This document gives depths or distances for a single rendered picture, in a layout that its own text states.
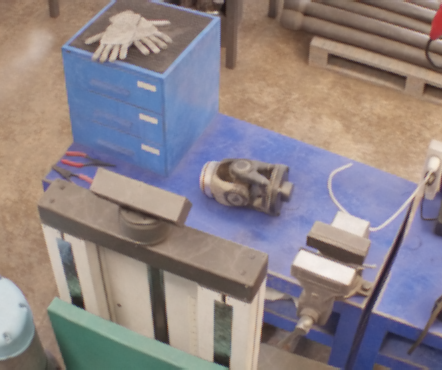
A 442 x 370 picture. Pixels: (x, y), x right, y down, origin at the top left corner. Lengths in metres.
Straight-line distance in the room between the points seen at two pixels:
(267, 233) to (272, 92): 1.88
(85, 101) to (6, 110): 1.74
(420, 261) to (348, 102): 1.92
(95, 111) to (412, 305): 1.10
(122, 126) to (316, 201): 0.62
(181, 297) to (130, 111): 1.18
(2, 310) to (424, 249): 1.43
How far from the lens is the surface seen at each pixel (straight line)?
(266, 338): 2.81
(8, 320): 1.23
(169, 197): 1.01
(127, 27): 2.33
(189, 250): 1.07
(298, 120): 3.95
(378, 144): 3.89
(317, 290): 1.98
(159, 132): 2.32
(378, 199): 2.44
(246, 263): 1.06
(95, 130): 2.48
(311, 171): 2.48
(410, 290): 2.23
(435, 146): 2.30
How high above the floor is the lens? 2.61
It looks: 46 degrees down
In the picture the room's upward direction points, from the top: 1 degrees clockwise
